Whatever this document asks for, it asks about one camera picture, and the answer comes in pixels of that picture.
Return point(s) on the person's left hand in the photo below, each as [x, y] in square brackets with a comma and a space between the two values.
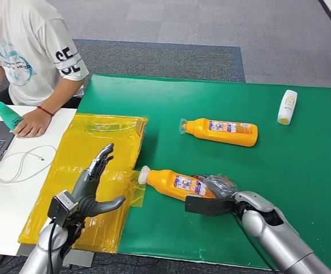
[34, 123]

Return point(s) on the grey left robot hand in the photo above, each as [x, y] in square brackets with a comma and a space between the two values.
[88, 185]

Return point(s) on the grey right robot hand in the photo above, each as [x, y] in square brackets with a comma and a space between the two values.
[221, 185]

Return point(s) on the teal tube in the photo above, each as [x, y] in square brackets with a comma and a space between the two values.
[8, 115]

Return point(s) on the orange detergent bottle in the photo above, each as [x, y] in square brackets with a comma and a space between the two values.
[165, 181]
[225, 136]

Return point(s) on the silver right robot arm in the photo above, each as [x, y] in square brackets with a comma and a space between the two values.
[276, 238]

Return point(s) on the person's left forearm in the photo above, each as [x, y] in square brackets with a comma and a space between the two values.
[63, 92]

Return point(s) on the white lotion bottle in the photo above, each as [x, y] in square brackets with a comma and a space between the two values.
[287, 107]

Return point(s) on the yellow film-wrapped cardboard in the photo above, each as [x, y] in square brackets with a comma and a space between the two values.
[77, 151]

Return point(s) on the person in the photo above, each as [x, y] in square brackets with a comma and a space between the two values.
[26, 45]

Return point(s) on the green table mat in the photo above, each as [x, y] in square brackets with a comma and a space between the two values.
[282, 181]

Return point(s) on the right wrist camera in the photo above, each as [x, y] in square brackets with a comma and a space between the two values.
[208, 206]

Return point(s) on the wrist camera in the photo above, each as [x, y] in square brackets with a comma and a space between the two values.
[63, 206]
[208, 206]

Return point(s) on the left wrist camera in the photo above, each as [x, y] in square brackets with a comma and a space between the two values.
[63, 206]

